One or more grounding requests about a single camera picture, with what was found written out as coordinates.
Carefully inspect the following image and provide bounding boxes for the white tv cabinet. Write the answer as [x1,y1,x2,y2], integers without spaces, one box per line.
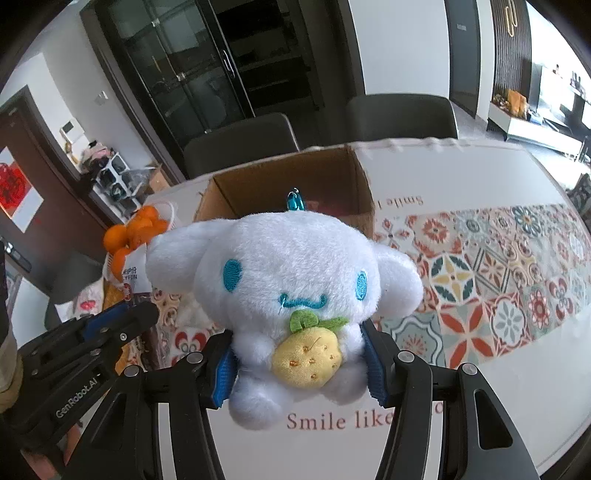
[486,101,585,160]

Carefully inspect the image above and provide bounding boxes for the person's left hand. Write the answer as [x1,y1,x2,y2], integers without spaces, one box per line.
[22,447,68,480]

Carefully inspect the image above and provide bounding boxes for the white shoe rack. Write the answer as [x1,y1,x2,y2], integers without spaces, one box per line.
[80,143,149,214]

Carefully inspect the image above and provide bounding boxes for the orange fruit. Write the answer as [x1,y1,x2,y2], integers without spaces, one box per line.
[103,224,129,253]
[129,216,154,246]
[113,248,136,274]

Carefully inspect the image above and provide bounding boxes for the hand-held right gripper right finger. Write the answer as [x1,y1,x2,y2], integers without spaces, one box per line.
[362,322,541,480]

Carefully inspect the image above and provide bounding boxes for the white intercom panel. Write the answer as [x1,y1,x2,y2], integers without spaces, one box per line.
[58,118,81,144]

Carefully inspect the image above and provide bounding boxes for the person's left forearm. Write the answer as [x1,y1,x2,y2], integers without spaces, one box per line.
[0,249,25,412]

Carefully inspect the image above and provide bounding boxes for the dark interior door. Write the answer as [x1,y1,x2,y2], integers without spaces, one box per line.
[444,0,482,116]

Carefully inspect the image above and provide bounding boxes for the flat screen television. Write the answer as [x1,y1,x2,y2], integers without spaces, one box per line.
[531,62,591,131]

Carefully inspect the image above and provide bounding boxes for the orange bag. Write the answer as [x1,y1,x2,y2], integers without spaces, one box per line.
[505,89,530,119]

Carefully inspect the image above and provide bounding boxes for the dark glass sliding doors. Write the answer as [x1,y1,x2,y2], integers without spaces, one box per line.
[80,0,366,182]

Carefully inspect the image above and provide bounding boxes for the colourful patterned cushion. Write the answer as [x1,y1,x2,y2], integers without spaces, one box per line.
[565,172,591,219]

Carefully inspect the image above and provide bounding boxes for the brown entry door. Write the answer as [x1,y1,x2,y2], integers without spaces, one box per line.
[0,88,108,297]

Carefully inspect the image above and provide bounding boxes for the floral cloth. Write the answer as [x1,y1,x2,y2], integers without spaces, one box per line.
[54,276,105,320]

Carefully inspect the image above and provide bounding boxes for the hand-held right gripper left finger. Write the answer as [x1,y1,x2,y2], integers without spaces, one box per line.
[81,329,237,480]

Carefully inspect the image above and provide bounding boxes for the dark slatted wall panel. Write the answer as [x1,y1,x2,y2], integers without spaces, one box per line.
[489,0,534,116]

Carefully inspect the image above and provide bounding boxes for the white printed packet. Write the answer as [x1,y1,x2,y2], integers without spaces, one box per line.
[120,263,153,296]

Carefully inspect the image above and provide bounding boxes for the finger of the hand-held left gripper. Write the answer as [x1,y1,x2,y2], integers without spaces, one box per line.
[98,300,160,371]
[81,302,139,339]

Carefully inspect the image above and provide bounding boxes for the white plush dog toy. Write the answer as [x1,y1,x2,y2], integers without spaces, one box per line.
[145,188,424,433]

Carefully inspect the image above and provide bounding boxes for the red paper door poster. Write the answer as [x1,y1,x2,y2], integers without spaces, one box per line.
[0,146,45,232]

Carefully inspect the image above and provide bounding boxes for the grey dining chair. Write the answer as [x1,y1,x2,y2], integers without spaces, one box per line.
[183,112,301,181]
[43,250,105,327]
[345,94,460,142]

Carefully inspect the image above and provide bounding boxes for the white patterned tablecloth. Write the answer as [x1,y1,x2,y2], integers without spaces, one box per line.
[142,137,591,477]

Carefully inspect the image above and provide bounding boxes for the brown cardboard box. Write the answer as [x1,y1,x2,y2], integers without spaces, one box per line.
[192,143,376,241]

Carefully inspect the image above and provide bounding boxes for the pink plastic fruit basket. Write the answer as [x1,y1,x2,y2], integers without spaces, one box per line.
[103,200,177,283]

